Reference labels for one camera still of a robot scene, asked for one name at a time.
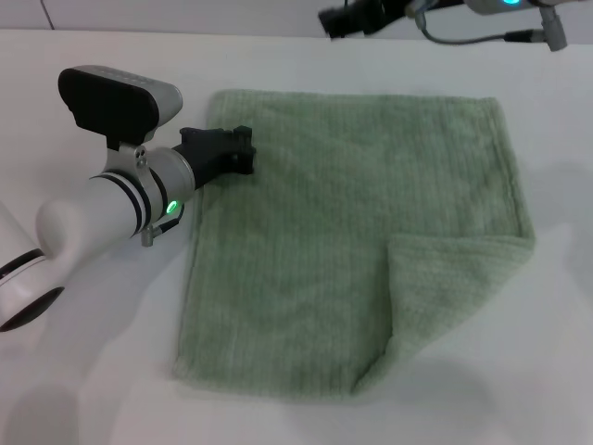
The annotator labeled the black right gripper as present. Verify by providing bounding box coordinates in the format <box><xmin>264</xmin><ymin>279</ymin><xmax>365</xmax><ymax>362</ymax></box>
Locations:
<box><xmin>317</xmin><ymin>0</ymin><xmax>411</xmax><ymax>42</ymax></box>

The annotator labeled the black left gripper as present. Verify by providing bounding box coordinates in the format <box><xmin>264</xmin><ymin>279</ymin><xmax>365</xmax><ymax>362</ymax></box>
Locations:
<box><xmin>178</xmin><ymin>124</ymin><xmax>258</xmax><ymax>191</ymax></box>

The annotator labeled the green ribbed towel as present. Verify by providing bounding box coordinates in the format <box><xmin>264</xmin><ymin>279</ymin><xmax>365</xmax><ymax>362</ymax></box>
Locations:
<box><xmin>170</xmin><ymin>89</ymin><xmax>538</xmax><ymax>399</ymax></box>

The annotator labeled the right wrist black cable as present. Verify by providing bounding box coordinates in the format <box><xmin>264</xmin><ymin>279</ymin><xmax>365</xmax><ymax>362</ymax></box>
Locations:
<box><xmin>406</xmin><ymin>0</ymin><xmax>569</xmax><ymax>53</ymax></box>

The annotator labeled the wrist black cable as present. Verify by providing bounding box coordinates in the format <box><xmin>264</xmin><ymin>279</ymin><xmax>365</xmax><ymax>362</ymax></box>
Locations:
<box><xmin>140</xmin><ymin>203</ymin><xmax>186</xmax><ymax>248</ymax></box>
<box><xmin>406</xmin><ymin>0</ymin><xmax>569</xmax><ymax>53</ymax></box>

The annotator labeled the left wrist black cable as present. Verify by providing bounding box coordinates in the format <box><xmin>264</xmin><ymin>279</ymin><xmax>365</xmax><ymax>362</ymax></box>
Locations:
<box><xmin>140</xmin><ymin>203</ymin><xmax>186</xmax><ymax>248</ymax></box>

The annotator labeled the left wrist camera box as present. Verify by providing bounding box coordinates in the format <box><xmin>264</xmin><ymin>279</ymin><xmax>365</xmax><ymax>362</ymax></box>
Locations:
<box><xmin>57</xmin><ymin>66</ymin><xmax>183</xmax><ymax>152</ymax></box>

